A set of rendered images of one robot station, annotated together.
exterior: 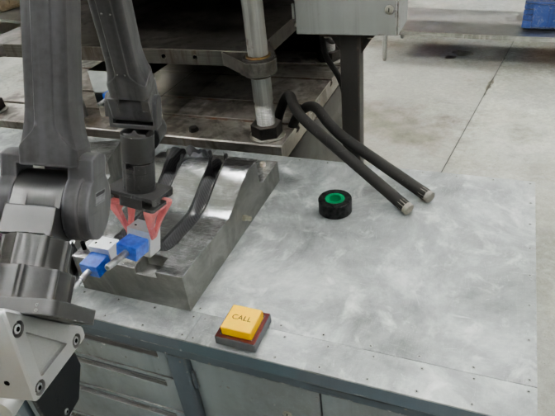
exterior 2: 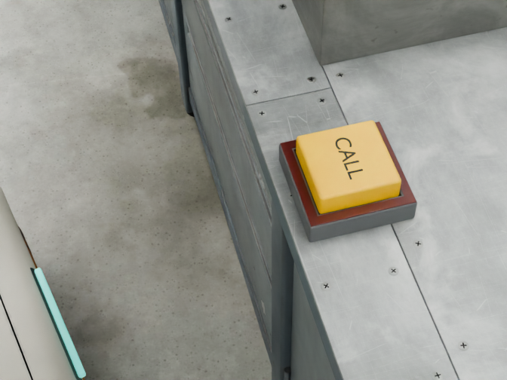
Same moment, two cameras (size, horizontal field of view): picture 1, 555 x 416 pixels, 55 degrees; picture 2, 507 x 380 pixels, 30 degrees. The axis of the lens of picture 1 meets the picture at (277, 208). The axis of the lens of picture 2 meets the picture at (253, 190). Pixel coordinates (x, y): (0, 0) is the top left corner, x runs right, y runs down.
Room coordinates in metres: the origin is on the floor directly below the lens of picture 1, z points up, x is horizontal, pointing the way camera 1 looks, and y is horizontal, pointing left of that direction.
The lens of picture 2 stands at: (0.39, -0.20, 1.36)
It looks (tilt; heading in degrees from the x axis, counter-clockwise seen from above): 53 degrees down; 52
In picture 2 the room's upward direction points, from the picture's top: 2 degrees counter-clockwise
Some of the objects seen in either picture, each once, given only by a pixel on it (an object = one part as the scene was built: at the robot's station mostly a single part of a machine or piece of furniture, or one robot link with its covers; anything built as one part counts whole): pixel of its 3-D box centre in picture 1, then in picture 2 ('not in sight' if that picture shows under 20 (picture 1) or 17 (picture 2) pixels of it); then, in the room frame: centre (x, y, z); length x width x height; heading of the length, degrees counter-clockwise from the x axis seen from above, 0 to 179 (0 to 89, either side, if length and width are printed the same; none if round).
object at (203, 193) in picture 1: (176, 191); not in sight; (1.05, 0.22, 0.92); 0.35 x 0.16 x 0.09; 155
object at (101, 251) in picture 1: (92, 267); not in sight; (0.84, 0.38, 0.89); 0.13 x 0.05 x 0.05; 155
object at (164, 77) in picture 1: (163, 69); not in sight; (2.01, 0.37, 0.87); 0.50 x 0.27 x 0.17; 155
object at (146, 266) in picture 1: (153, 269); not in sight; (0.83, 0.26, 0.87); 0.05 x 0.05 x 0.04; 65
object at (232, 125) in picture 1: (168, 88); not in sight; (2.11, 0.38, 0.76); 1.30 x 0.84 x 0.07; 65
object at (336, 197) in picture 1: (334, 204); not in sight; (1.07, -0.14, 0.82); 0.08 x 0.08 x 0.04
